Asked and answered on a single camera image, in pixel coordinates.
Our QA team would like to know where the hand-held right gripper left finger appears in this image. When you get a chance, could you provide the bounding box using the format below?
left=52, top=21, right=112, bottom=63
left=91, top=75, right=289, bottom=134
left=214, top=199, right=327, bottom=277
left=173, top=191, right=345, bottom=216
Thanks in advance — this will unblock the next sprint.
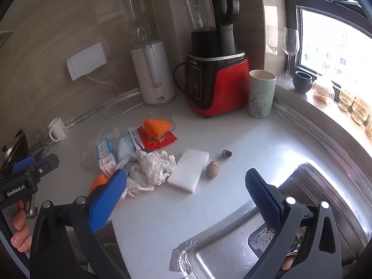
left=30, top=169, right=131, bottom=279

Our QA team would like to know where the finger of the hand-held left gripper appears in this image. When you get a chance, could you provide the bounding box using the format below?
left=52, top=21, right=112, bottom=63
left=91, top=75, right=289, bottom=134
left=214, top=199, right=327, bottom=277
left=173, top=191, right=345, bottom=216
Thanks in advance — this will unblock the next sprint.
left=27, top=154, right=60, bottom=181
left=3, top=155, right=37, bottom=175

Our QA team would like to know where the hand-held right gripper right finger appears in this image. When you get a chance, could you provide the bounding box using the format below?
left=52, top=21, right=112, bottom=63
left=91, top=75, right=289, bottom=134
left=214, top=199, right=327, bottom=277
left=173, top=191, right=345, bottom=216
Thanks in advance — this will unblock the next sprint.
left=242, top=168, right=342, bottom=279

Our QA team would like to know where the blue and clear plastic bag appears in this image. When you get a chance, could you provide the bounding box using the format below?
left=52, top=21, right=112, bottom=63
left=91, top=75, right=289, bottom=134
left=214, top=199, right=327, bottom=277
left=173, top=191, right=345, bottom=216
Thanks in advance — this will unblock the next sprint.
left=82, top=128, right=140, bottom=169

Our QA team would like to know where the white tissue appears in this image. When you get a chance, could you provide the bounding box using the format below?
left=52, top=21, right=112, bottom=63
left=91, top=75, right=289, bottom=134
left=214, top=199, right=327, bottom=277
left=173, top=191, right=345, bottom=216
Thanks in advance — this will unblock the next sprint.
left=116, top=149, right=177, bottom=200

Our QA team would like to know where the person's left hand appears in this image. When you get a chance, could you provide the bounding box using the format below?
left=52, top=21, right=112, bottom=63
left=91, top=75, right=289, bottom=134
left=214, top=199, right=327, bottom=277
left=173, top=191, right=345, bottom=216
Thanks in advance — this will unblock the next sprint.
left=11, top=200, right=33, bottom=253

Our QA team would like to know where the glass pot lid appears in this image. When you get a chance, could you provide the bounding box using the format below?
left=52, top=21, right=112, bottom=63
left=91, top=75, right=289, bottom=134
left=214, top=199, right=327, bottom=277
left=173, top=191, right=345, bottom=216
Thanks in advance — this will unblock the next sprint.
left=0, top=130, right=29, bottom=169

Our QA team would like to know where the white mug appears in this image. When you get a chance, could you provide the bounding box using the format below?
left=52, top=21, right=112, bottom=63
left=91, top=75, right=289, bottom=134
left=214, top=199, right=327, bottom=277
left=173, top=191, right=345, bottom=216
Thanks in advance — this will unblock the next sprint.
left=48, top=117, right=70, bottom=142

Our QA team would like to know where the sink strainer basket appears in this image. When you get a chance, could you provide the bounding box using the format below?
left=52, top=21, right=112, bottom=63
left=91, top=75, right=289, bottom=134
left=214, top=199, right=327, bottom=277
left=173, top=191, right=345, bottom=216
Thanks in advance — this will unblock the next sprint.
left=248, top=223, right=306, bottom=260

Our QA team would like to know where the brown ridged nut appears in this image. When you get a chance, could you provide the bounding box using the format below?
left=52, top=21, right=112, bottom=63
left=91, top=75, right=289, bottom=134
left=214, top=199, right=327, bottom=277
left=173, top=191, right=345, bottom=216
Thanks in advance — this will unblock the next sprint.
left=205, top=160, right=220, bottom=179

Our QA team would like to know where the white blue-edged packet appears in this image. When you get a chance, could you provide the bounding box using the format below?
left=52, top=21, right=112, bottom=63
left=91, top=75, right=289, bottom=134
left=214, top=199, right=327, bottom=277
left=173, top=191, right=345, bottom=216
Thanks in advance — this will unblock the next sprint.
left=128, top=126, right=149, bottom=150

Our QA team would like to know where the stainless steel sink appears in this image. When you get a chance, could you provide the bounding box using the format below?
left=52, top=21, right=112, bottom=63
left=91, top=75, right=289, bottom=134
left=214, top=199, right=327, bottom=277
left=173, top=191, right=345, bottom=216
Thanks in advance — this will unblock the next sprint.
left=171, top=163, right=372, bottom=279

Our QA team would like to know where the white sponge block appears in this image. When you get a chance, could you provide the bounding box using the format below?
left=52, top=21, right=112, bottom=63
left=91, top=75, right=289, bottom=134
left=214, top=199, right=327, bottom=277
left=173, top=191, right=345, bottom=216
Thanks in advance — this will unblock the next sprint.
left=167, top=148, right=210, bottom=193

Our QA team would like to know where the red snack packet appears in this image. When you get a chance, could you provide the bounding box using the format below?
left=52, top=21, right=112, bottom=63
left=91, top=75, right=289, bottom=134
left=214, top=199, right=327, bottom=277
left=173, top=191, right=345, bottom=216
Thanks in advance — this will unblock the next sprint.
left=136, top=126, right=178, bottom=152

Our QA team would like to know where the pale green ceramic cup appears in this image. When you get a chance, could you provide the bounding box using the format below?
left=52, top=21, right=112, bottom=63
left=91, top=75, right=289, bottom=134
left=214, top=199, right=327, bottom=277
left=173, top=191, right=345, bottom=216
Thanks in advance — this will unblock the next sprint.
left=248, top=70, right=276, bottom=119

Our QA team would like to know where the red and black blender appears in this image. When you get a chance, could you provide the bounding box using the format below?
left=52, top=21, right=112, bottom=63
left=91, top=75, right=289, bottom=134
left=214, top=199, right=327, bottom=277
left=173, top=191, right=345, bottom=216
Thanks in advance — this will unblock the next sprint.
left=173, top=0, right=250, bottom=119

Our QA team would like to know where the small black pot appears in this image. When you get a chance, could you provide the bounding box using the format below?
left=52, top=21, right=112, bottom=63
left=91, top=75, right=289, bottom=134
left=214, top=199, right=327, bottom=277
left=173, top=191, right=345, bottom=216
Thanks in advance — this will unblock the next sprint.
left=292, top=70, right=314, bottom=94

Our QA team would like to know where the glass jar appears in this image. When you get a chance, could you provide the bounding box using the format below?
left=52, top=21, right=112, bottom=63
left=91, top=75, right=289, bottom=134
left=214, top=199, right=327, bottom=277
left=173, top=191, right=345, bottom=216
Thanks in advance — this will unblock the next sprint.
left=312, top=76, right=335, bottom=104

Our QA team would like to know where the white electric kettle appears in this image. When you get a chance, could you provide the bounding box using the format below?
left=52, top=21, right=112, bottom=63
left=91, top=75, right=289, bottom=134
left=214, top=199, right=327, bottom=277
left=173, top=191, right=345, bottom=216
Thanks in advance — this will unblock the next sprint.
left=130, top=27, right=177, bottom=108

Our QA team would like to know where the wine glass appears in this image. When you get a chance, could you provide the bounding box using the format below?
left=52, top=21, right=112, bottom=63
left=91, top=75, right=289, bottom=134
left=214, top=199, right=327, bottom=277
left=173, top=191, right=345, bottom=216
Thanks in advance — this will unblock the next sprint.
left=281, top=27, right=300, bottom=80

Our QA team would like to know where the window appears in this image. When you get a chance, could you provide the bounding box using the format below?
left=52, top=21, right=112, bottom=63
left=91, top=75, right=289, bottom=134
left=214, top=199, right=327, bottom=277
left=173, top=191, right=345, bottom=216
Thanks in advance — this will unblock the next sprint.
left=280, top=0, right=372, bottom=93

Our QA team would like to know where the white power cable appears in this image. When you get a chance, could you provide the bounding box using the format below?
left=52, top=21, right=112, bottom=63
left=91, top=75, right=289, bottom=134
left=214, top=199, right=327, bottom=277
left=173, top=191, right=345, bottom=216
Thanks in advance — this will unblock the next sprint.
left=84, top=74, right=147, bottom=120

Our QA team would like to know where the black power cable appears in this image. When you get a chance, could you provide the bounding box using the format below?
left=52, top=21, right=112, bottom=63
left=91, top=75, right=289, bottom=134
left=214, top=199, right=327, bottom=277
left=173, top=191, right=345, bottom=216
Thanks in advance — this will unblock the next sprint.
left=173, top=62, right=190, bottom=94

